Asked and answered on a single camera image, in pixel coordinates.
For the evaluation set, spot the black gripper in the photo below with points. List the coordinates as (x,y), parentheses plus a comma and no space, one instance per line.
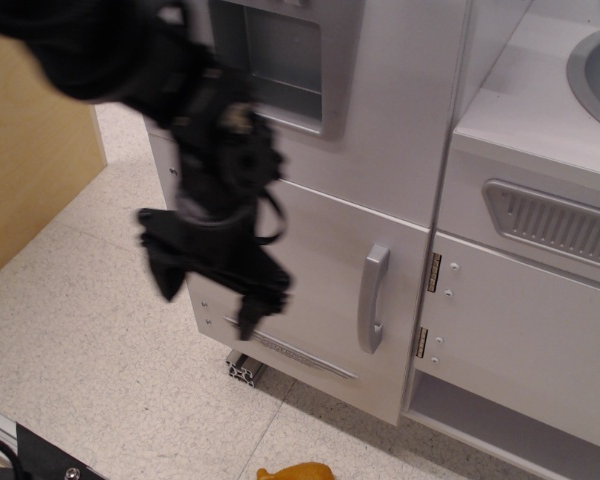
(229,253)

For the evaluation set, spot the white fridge door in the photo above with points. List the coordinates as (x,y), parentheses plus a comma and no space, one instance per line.
(315,339)
(389,155)

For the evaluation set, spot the silver fridge door handle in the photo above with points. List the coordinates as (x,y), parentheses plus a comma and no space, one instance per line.
(369,328)

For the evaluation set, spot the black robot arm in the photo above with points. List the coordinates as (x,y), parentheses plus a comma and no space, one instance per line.
(140,54)

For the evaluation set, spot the white toy fridge cabinet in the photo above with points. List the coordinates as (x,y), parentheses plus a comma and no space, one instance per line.
(361,95)

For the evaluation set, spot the aluminium extrusion foot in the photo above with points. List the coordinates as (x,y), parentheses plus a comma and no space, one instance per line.
(245,368)

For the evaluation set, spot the orange toy chicken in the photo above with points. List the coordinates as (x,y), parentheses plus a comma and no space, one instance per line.
(302,471)

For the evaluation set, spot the lower brass cabinet hinge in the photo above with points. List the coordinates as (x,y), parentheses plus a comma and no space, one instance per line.
(421,342)

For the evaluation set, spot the brass cabinet hinge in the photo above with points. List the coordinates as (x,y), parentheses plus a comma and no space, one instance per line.
(421,342)
(433,272)

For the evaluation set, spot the upper brass cabinet hinge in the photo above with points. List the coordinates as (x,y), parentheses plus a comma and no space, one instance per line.
(433,272)

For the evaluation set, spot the plywood panel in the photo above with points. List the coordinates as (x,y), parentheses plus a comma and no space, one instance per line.
(50,150)

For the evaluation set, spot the silver ice dispenser recess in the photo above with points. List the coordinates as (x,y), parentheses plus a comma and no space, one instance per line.
(299,55)

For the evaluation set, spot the white toy kitchen counter unit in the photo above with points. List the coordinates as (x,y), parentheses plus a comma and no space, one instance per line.
(524,126)

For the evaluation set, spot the white cabinet door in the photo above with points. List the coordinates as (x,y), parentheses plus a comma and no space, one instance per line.
(521,336)

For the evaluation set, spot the silver vent panel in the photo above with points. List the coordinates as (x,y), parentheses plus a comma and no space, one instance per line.
(543,220)

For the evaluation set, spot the grey round sink basin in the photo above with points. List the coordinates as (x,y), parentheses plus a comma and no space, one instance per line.
(583,74)

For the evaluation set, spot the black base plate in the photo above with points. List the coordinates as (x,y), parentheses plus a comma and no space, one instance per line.
(44,460)

